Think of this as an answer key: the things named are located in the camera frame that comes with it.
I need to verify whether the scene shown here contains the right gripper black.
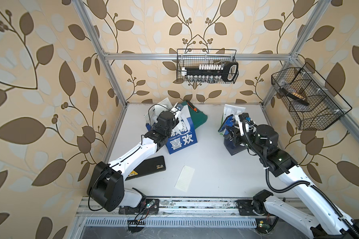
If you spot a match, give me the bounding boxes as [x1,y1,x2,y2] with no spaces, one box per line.
[227,122,266,159]

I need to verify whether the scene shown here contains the blue stapler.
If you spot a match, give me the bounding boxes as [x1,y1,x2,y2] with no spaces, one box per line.
[218,114,235,133]

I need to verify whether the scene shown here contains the dark blue bag white handles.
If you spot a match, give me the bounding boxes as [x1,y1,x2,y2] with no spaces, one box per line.
[223,131,247,156]

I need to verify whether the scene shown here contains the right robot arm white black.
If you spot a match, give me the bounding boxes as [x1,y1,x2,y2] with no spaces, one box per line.
[221,118,359,239]

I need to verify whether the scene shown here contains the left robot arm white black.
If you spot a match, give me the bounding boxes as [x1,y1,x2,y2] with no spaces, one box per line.
[87,109,181,212]

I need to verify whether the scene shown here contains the green white bag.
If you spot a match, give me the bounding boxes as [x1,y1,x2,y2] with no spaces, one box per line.
[220,104,246,134]

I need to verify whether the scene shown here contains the orange black utility knife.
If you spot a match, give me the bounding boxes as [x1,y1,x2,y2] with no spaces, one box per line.
[186,100,198,113]

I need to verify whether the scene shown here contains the dark object in right basket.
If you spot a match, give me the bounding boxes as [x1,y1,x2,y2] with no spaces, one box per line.
[281,88,310,106]

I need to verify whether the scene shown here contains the black tool set in basket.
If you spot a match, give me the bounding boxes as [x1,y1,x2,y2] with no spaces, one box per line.
[179,62,239,84]

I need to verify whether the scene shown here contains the black box yellow label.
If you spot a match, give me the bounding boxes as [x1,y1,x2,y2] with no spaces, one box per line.
[126,156,166,181]

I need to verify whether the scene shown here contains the black wire basket back wall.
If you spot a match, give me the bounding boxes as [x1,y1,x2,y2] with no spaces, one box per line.
[176,48,239,84]

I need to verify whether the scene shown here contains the black wire basket wall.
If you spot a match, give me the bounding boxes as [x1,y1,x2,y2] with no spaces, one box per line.
[176,48,239,84]
[271,62,353,130]

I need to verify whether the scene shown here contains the black wire basket right wall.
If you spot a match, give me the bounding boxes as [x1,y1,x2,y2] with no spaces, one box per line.
[271,62,353,130]

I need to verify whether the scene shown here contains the aluminium frame rail base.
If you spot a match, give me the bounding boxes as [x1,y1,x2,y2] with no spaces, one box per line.
[62,196,333,239]

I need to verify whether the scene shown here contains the black corrugated cable conduit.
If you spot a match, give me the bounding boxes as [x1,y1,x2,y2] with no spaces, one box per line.
[241,119,359,239]

